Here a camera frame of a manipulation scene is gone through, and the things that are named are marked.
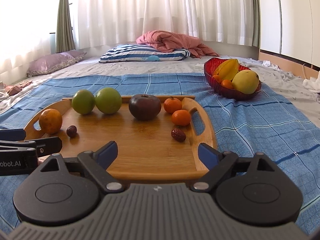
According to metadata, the yellow starfruit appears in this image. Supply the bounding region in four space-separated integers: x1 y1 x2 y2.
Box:
212 58 246 82

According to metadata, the white clothes pile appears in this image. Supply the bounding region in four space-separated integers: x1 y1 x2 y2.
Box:
302 77 320 96

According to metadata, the white sheer curtain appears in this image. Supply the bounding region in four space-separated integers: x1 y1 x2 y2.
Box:
0 0 60 74
72 0 258 49

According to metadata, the blue striped pillow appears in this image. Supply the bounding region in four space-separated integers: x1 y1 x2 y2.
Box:
99 44 192 63

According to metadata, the red date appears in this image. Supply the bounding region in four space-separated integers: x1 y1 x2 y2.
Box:
66 125 78 138
171 128 187 142

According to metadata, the dark purple round fruit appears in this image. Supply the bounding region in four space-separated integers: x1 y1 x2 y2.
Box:
129 94 162 121

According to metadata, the green apple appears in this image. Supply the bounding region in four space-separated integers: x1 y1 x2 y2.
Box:
95 87 122 114
72 89 96 115

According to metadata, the pink blanket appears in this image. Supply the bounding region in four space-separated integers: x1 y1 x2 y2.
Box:
136 30 220 58

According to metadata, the yellow mango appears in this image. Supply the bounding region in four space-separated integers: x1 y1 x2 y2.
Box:
232 70 260 94

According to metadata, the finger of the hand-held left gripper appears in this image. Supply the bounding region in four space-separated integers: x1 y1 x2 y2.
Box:
0 129 26 142
0 136 63 155

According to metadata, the wooden tray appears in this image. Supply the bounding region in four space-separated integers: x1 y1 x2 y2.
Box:
24 95 217 180

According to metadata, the red glass bowl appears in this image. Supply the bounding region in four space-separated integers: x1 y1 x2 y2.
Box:
203 57 262 101

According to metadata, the blue checked sheet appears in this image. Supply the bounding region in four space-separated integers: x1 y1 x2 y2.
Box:
0 72 320 230

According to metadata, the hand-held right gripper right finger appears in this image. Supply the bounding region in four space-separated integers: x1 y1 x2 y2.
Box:
191 142 279 193

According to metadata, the green curtain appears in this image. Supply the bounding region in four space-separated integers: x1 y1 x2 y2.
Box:
252 0 261 48
55 0 75 53

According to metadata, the pink cloth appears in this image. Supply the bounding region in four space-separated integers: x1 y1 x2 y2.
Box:
5 80 33 94

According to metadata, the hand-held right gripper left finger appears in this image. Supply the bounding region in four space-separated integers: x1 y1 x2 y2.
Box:
40 141 125 193

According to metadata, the small tangerine with stem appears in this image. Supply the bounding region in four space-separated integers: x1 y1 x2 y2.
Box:
164 97 183 114

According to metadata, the white wardrobe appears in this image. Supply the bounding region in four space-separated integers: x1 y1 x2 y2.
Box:
257 0 320 68

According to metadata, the purple pillow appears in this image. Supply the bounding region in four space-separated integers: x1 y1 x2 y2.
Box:
26 50 87 78

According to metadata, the white crumpled cloth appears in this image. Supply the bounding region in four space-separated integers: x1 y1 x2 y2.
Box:
261 60 281 71

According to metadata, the large orange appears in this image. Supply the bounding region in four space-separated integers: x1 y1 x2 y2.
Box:
39 108 63 135

